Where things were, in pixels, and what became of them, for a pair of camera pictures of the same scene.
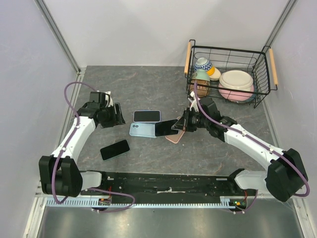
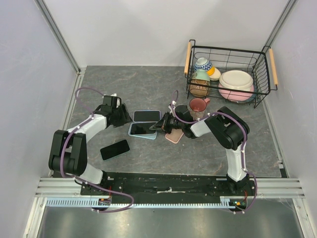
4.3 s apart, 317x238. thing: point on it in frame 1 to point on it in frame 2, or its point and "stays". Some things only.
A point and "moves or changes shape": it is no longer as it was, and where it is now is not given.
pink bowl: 235,95 stays
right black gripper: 183,123 to 162,125
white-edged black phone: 164,128 moves or changes shape
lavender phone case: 146,116 stays
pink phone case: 175,139 stays
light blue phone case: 144,130 stays
